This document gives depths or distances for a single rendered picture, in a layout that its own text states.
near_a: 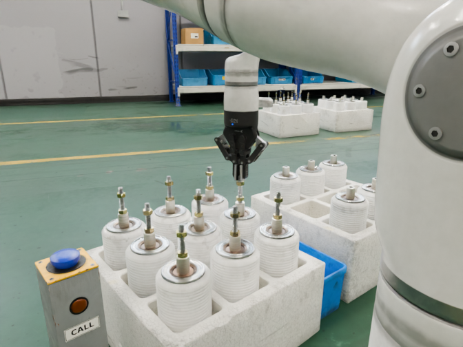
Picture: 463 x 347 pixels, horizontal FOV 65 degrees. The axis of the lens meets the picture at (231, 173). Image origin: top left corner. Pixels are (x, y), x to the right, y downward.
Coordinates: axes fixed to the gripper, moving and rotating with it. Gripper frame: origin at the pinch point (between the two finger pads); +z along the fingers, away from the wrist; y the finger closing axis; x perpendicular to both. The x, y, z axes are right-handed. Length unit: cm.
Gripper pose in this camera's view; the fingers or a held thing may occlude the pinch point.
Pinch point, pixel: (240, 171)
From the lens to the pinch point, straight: 82.3
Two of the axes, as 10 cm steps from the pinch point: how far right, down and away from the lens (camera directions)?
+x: 5.0, -2.6, 8.3
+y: 8.7, 1.5, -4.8
